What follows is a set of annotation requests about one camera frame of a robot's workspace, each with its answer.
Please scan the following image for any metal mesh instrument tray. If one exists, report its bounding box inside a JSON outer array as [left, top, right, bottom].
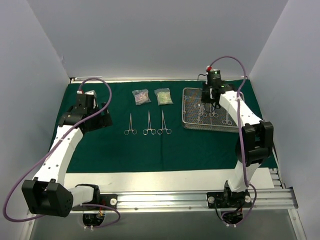
[[181, 87, 238, 133]]

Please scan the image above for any clear packet with sutures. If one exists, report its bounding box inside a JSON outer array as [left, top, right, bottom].
[[132, 88, 151, 106]]

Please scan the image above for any green surgical drape cloth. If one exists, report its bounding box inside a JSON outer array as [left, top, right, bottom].
[[49, 79, 279, 174]]

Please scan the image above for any green gauze packet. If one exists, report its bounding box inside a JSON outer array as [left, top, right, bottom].
[[154, 88, 173, 106]]

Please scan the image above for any steel scissors curved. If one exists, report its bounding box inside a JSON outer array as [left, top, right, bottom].
[[208, 104, 219, 118]]

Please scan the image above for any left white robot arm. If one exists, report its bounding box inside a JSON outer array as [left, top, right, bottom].
[[21, 90, 113, 217]]

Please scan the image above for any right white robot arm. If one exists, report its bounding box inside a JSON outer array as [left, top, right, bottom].
[[201, 66, 274, 207]]

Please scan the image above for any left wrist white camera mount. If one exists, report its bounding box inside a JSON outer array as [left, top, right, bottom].
[[76, 90, 97, 97]]

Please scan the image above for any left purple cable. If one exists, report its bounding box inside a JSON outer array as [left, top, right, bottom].
[[2, 77, 121, 228]]

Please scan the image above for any back aluminium rail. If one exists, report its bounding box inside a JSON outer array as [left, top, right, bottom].
[[71, 75, 248, 82]]

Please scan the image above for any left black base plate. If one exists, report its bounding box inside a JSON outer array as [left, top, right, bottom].
[[72, 193, 118, 211]]

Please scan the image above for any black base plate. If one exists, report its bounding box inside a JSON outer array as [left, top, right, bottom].
[[206, 190, 252, 209], [72, 193, 118, 211]]

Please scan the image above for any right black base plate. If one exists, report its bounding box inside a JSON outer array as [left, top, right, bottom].
[[206, 190, 252, 209]]

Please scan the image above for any front aluminium rail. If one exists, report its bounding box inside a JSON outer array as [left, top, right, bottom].
[[68, 188, 298, 217]]

